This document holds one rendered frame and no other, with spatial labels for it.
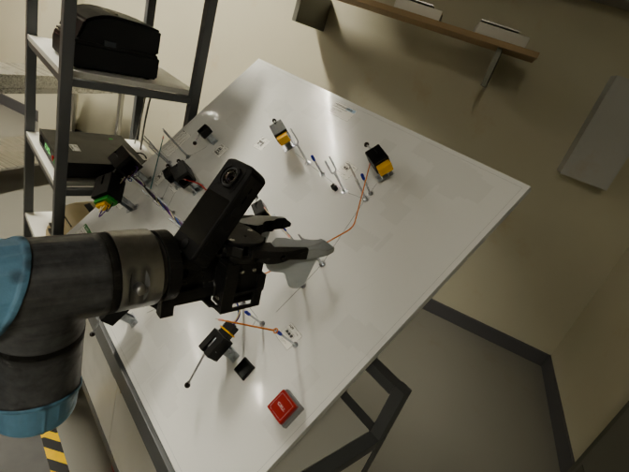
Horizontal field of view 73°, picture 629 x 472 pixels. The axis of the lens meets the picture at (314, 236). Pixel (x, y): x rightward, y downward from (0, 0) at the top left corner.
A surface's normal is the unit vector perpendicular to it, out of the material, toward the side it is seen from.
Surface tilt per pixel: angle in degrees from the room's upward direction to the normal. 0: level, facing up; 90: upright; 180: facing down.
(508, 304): 90
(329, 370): 50
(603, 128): 90
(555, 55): 90
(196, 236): 57
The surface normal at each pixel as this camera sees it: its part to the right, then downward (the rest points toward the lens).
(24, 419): 0.29, 0.53
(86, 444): 0.30, -0.86
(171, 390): -0.37, -0.50
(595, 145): -0.37, 0.29
